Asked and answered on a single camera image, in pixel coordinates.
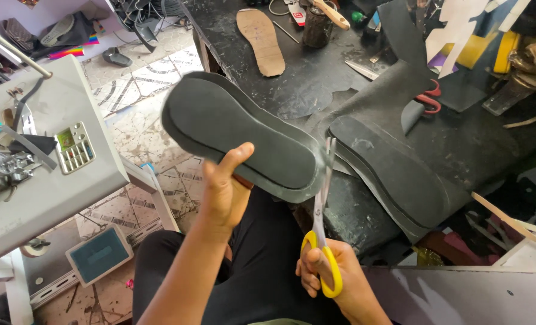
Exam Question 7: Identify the metal blade tool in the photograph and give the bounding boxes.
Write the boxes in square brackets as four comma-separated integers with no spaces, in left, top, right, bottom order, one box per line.
[344,60,380,81]

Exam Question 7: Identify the wooden handled brush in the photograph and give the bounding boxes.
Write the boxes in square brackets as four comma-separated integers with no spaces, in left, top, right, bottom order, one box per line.
[312,0,351,31]

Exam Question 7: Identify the red handled scissors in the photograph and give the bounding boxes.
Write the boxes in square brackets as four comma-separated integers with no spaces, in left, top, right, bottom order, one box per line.
[414,79,442,115]

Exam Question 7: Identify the person's right hand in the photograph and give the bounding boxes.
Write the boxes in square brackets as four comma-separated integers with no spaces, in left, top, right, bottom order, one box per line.
[295,238,373,312]

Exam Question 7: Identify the thin metal rod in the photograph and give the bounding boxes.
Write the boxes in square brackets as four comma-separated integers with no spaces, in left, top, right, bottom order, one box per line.
[273,20,300,44]

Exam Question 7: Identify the sewing machine foot pedal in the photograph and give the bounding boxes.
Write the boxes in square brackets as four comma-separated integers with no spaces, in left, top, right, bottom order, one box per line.
[65,224,134,288]

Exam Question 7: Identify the grey foam shoe sole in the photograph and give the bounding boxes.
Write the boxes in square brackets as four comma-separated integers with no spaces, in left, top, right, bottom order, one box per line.
[161,71,328,204]

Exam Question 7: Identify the yellow container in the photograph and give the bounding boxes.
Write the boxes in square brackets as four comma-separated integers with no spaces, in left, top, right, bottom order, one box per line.
[442,31,520,74]

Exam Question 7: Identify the heap of black straps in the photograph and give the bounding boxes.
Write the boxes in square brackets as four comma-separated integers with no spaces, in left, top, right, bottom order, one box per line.
[111,0,187,53]

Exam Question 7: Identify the black foam sheet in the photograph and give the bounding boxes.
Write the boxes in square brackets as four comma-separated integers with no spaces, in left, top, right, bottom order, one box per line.
[295,0,476,244]

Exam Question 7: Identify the wooden stick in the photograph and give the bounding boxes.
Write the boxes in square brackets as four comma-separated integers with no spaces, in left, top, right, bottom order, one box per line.
[471,192,536,250]

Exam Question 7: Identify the rainbow coloured sheet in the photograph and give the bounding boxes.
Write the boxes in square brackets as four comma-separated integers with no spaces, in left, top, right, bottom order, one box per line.
[47,32,101,60]

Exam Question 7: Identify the white paper patterns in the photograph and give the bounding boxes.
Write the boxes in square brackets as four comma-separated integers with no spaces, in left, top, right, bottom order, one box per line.
[425,0,536,79]

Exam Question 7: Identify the grey sewing machine table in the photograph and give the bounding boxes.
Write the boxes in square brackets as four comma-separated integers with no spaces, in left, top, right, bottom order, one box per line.
[0,54,180,325]

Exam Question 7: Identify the yellow handled scissors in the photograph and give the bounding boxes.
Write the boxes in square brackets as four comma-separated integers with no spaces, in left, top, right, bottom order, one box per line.
[300,138,343,299]

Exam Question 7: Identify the bobbin tray with compartments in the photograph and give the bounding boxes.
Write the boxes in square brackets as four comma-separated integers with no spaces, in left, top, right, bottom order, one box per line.
[54,121,96,175]

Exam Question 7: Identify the person's black trousers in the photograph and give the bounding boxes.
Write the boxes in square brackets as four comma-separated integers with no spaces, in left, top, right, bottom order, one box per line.
[132,186,354,325]

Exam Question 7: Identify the dark shoe on floor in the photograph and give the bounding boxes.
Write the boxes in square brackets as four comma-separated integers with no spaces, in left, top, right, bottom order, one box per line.
[102,47,133,68]

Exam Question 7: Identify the dark glue can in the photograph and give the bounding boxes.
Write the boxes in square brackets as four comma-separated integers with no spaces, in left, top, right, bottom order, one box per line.
[303,4,336,49]

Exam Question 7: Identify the black foam sole on sheet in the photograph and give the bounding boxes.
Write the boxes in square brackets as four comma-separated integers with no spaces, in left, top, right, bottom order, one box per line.
[328,116,460,230]

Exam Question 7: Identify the person's left hand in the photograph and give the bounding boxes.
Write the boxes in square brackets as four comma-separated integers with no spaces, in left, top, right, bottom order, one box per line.
[199,142,255,232]

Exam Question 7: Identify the black work table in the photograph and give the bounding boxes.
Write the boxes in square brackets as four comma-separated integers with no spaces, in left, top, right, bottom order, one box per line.
[180,0,536,267]

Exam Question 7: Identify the tape roll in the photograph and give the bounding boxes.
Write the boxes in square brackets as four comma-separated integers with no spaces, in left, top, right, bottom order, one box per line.
[20,238,52,258]

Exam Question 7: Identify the brown cardboard insole pattern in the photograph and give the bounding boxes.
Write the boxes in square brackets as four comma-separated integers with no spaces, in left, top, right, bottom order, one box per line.
[236,8,286,78]

